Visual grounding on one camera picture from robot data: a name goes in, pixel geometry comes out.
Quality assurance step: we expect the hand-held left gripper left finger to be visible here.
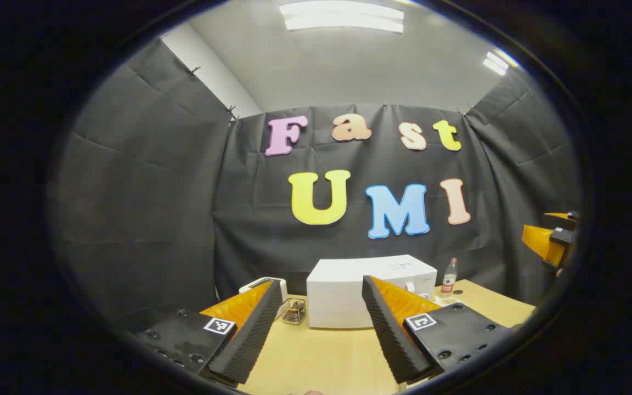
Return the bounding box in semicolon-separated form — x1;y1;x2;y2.
129;279;284;387

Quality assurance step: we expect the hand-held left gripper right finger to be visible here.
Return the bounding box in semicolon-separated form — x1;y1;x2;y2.
362;275;514;385

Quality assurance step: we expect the white microwave oven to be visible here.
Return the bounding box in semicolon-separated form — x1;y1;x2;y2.
306;254;438;330

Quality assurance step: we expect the white toaster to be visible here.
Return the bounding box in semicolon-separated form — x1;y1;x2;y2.
238;277;289;319

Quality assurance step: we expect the clear water bottle red label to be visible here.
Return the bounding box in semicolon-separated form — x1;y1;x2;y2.
441;258;459;298

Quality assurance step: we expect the small ceiling light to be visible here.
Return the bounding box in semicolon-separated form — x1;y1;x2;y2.
482;49;520;76

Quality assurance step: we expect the large ceiling light panel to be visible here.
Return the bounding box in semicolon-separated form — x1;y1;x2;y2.
279;0;405;33

